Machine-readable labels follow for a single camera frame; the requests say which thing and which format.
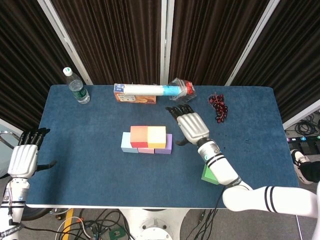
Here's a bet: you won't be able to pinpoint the tangled floor cables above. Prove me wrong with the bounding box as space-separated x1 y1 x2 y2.
56 209 131 240

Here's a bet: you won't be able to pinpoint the black coiled cables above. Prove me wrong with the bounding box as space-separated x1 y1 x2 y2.
294 112 320 137

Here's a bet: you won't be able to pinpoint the red cube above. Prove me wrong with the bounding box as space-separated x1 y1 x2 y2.
129 125 150 149

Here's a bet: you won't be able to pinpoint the light blue cube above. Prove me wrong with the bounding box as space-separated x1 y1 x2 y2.
120 131 140 154

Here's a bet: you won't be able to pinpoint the purple cube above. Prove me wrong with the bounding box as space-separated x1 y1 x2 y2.
154 133 173 155

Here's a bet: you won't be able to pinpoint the dark brown pleated curtain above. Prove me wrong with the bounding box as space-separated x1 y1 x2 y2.
51 0 163 86
172 0 271 86
0 0 87 137
232 0 320 123

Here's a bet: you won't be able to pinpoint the white paper roll blue band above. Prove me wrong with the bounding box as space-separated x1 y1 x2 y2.
124 84 186 97

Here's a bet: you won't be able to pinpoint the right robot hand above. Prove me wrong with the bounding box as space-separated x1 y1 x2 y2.
165 103 210 147

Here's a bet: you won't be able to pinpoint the white sneaker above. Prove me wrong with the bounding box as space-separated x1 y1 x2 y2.
289 149 313 185

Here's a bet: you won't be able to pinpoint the power strip with lit switches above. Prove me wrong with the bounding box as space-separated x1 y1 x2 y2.
286 134 320 144

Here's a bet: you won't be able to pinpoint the blue fabric table cover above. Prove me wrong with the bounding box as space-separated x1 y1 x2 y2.
17 84 300 210

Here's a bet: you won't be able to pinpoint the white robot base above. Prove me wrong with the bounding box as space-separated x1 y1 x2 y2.
119 208 188 240

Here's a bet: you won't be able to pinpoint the black trouser leg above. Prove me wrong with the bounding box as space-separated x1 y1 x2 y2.
299 161 320 185

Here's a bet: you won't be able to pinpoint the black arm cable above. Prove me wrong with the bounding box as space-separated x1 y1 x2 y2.
212 186 227 210

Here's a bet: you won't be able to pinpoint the black floor cable with plug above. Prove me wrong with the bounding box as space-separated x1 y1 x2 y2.
186 209 218 240

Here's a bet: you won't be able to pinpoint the white partition post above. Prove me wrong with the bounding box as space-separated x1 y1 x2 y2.
159 0 175 86
37 0 94 86
224 0 281 87

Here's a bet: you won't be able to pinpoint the green floor device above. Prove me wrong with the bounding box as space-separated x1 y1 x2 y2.
108 227 125 240

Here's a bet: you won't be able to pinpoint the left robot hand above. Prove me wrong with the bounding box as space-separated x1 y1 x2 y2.
7 127 58 179

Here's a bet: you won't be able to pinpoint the white partition base rail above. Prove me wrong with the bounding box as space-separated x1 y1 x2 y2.
282 99 320 130
0 118 26 137

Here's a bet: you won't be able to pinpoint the yellow cube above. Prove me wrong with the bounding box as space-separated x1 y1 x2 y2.
147 125 167 149

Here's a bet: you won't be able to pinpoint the chrome tube chair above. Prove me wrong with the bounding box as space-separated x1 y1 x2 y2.
0 129 23 151

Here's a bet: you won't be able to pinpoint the dark red grape bunch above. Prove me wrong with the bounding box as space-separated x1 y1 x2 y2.
207 92 229 125

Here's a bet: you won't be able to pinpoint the orange biscuit box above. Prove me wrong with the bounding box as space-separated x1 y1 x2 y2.
113 83 158 105

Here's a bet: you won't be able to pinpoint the clear plastic box red contents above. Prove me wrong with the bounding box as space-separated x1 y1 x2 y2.
168 77 197 104

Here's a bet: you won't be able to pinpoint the clear plastic water bottle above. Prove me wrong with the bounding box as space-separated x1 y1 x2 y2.
62 66 91 105

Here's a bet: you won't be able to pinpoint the green cube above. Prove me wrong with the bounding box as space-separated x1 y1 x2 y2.
201 164 221 186

